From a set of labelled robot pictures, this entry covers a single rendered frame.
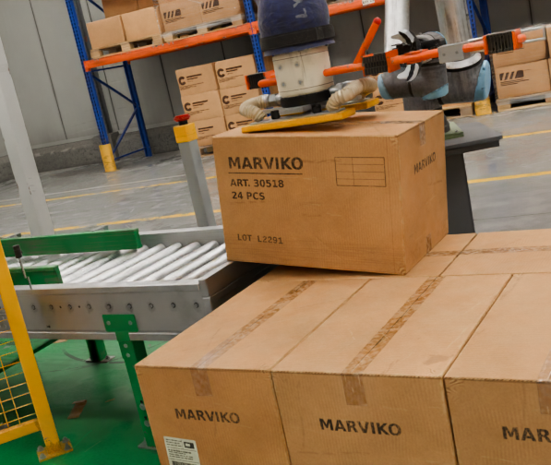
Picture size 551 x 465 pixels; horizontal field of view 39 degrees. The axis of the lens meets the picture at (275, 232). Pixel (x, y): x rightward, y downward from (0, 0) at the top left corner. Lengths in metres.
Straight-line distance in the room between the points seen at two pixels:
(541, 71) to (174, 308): 7.42
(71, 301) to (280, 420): 1.15
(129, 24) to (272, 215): 9.07
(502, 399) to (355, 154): 0.89
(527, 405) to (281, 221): 1.05
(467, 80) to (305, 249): 1.07
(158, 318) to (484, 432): 1.24
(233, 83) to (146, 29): 1.46
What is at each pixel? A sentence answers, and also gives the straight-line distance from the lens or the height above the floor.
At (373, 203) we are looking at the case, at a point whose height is 0.76.
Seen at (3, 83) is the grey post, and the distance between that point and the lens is 5.65.
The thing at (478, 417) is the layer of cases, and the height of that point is 0.46.
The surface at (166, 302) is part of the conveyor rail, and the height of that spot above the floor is 0.54.
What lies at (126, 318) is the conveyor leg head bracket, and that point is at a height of 0.48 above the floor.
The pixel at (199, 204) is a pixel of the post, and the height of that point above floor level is 0.66.
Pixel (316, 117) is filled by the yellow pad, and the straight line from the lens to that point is 2.27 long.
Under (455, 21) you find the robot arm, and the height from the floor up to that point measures 1.19.
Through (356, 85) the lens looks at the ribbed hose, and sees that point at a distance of 2.29.
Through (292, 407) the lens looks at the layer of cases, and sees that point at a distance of 1.79.
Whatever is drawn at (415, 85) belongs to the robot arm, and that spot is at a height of 1.01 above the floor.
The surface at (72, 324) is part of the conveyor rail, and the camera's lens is 2.80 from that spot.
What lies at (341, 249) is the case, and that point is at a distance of 2.29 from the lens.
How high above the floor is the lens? 1.22
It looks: 13 degrees down
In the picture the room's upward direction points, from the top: 12 degrees counter-clockwise
